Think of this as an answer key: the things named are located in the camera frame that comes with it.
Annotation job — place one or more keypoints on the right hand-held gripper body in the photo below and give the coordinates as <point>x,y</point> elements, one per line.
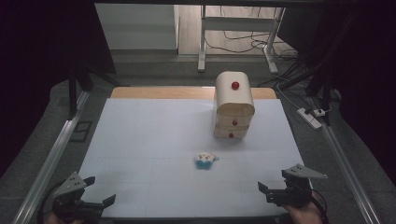
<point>295,193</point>

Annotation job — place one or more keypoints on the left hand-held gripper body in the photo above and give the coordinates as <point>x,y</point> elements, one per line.
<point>70,186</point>

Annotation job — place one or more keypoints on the white and blue plush toy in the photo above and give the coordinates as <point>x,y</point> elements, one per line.
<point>204,159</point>

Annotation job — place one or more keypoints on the clear drawer with red knob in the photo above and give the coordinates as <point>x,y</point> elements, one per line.
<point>224,133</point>
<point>225,120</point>

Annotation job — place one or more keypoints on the beige wooden drawer cabinet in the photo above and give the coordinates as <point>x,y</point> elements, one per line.
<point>233,96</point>

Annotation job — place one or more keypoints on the person's right hand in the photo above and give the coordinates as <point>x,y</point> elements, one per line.
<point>306,214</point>

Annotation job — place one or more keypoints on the person's left hand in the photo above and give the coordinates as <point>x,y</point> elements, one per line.
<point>62,221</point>

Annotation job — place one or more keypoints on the white power strip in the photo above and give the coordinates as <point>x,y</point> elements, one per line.
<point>308,118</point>

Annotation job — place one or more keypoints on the white plug adapter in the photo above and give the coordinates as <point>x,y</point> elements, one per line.
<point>319,112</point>

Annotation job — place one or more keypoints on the white table mat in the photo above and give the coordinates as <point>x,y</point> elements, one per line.
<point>155,140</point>

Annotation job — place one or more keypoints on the black metal stand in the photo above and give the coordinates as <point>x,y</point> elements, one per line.
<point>73,93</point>
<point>325,93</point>

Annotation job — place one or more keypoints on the dark curtain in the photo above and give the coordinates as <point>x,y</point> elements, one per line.
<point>367,77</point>
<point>37,62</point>

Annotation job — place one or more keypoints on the aluminium rail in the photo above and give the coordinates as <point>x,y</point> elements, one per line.
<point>345,168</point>
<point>46,168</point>

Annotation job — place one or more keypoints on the black floor bracket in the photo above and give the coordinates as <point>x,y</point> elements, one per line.
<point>81,132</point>

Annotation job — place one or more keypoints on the white desk frame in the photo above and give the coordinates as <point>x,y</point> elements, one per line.
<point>236,23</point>

